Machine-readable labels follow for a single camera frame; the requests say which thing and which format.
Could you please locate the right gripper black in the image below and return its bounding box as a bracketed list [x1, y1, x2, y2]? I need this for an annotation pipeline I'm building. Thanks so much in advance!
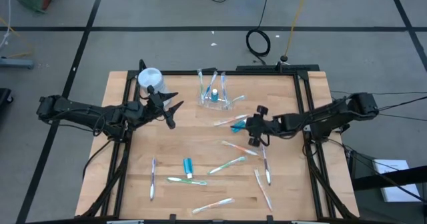
[232, 105, 283, 147]

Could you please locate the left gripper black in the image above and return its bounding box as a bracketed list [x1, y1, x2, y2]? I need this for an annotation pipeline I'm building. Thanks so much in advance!
[141, 85, 185, 130]

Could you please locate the blue toothpaste tube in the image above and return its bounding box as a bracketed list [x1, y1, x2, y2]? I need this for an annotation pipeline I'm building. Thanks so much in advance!
[182, 157, 195, 180]
[230, 119, 248, 134]

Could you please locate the orange toothbrush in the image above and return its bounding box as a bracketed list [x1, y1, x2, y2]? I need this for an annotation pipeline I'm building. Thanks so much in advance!
[191, 197, 236, 215]
[213, 113, 251, 127]
[220, 139, 260, 157]

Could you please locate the clear acrylic organizer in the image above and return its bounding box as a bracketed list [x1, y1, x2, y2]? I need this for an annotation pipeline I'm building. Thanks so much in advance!
[197, 83, 234, 111]

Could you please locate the blue toothbrush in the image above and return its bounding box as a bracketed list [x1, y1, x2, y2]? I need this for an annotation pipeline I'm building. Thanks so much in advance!
[203, 69, 218, 100]
[220, 71, 231, 105]

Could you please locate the purple toothbrush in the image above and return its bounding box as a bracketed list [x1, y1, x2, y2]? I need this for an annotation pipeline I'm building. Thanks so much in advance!
[149, 157, 157, 201]
[259, 144, 272, 187]

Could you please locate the white plastic cup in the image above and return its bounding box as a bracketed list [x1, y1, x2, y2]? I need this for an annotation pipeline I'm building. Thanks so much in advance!
[137, 67, 169, 109]

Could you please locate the white wrapped toothbrush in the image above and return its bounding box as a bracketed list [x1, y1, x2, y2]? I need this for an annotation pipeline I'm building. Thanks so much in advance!
[253, 168, 274, 213]

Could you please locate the long black bar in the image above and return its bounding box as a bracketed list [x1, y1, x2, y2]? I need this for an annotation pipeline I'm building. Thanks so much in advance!
[235, 63, 320, 73]

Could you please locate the dark floor box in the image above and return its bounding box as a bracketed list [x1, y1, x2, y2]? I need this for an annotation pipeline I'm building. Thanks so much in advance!
[346, 149, 376, 185]

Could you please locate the grey metal floor base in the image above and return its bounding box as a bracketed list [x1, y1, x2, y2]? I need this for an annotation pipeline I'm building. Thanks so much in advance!
[0, 57, 35, 69]

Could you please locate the black floor beam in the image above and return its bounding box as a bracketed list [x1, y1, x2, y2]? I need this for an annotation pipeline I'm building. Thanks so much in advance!
[352, 165, 427, 192]

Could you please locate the black floor object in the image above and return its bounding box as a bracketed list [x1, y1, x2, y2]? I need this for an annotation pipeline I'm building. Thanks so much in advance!
[0, 87, 14, 114]

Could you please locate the white paper sheet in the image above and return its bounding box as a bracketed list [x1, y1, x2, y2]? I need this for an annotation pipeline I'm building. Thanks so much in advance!
[372, 159, 422, 203]

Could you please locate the black aluminium table frame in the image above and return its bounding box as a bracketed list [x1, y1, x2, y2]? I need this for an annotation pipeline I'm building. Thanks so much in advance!
[79, 59, 360, 224]

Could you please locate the black cable with coil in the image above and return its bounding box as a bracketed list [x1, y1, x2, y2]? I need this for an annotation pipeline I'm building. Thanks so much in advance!
[245, 0, 272, 67]

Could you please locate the yellow hanging cable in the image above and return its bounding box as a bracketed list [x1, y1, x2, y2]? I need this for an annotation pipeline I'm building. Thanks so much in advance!
[281, 0, 312, 64]

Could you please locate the yellow floor cable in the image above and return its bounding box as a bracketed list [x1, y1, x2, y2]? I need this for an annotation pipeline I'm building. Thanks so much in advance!
[0, 16, 34, 60]

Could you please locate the thin black cable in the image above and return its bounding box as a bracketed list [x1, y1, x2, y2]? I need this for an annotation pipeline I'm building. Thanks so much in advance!
[378, 96, 427, 113]

